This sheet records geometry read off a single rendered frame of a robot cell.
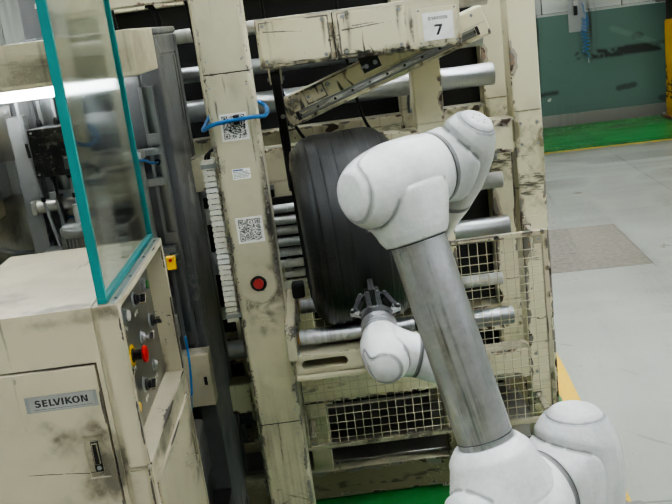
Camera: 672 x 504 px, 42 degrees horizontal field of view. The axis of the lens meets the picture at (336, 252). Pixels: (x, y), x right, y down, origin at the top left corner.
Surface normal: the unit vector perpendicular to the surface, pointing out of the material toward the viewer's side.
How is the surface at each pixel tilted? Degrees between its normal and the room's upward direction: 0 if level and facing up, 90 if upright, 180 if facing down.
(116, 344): 90
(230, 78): 90
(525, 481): 69
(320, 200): 61
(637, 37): 90
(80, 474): 90
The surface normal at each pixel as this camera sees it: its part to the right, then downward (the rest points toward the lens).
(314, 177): -0.30, -0.44
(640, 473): -0.12, -0.96
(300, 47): 0.04, 0.26
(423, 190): 0.53, -0.06
